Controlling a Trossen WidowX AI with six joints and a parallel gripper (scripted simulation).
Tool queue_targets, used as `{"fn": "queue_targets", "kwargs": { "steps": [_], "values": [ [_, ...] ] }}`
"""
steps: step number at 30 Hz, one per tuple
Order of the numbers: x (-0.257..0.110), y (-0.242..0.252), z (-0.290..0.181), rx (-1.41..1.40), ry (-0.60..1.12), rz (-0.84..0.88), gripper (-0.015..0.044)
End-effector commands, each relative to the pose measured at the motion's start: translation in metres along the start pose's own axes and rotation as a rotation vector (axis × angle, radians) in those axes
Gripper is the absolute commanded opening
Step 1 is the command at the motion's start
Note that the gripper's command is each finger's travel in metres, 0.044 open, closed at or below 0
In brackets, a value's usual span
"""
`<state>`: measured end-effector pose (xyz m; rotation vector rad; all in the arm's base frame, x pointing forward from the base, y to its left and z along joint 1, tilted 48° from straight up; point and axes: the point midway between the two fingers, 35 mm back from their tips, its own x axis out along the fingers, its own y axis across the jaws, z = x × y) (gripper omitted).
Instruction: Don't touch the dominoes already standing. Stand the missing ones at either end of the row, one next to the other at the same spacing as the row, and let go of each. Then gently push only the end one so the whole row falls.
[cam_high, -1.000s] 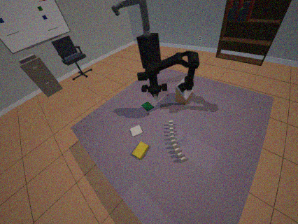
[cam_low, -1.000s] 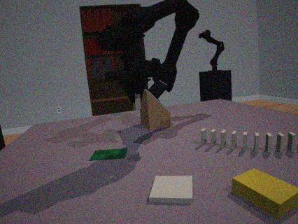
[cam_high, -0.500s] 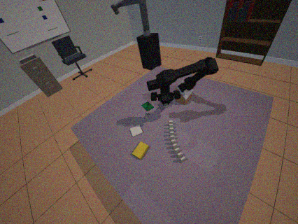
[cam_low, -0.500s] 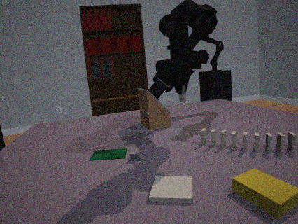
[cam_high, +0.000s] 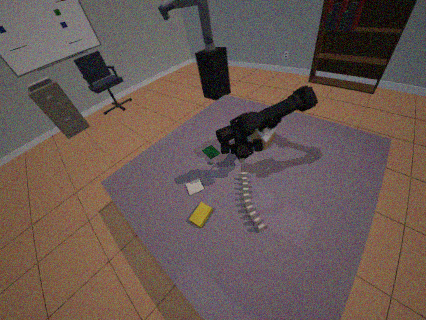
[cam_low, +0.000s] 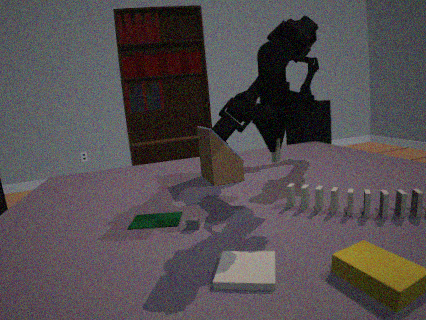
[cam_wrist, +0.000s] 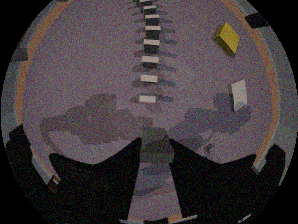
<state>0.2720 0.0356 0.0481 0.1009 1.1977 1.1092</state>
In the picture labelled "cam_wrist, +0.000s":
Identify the yellow rectangular block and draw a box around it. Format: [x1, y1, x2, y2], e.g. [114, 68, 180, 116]
[214, 23, 239, 55]

